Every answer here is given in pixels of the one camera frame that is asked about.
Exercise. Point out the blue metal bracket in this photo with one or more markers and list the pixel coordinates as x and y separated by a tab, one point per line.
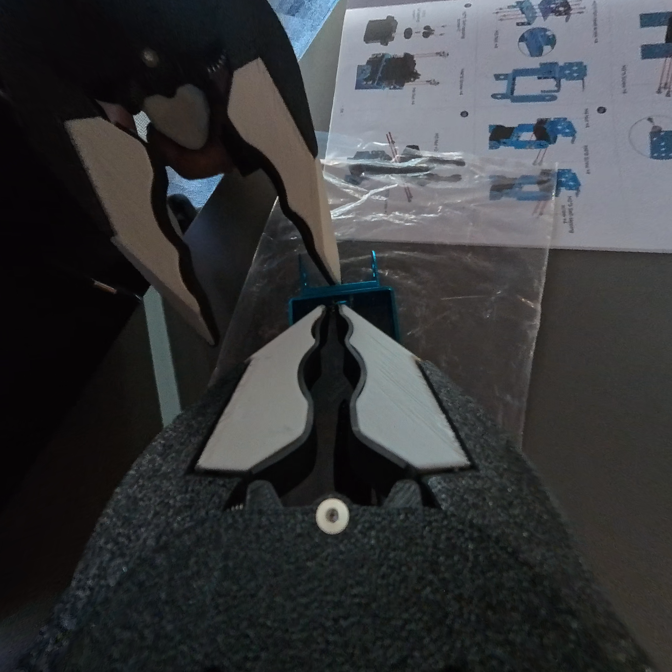
357	288

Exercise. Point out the white assembly instruction booklet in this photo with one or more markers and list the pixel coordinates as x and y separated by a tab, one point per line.
603	210

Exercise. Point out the clear plastic bag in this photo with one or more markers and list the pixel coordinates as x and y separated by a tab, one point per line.
446	315

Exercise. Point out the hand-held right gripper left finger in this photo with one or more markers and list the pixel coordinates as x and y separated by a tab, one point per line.
257	414

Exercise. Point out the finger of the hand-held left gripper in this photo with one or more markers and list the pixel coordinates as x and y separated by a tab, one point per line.
283	141
131	210

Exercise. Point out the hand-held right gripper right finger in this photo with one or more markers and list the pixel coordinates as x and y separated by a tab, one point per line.
404	414

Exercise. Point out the person's left hand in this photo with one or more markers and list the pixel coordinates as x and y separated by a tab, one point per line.
202	162

